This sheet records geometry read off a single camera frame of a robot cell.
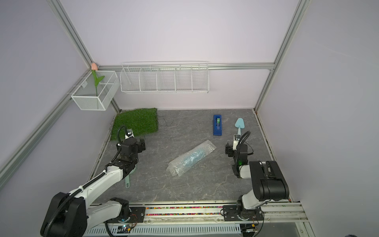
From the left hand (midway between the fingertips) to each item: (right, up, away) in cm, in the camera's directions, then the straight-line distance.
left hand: (132, 140), depth 85 cm
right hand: (+63, -2, +9) cm, 63 cm away
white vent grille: (+49, -42, -14) cm, 66 cm away
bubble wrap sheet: (+24, -16, -2) cm, 29 cm away
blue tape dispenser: (+52, +8, +17) cm, 55 cm away
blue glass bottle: (+35, -12, +2) cm, 37 cm away
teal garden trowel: (+71, +10, +27) cm, 77 cm away
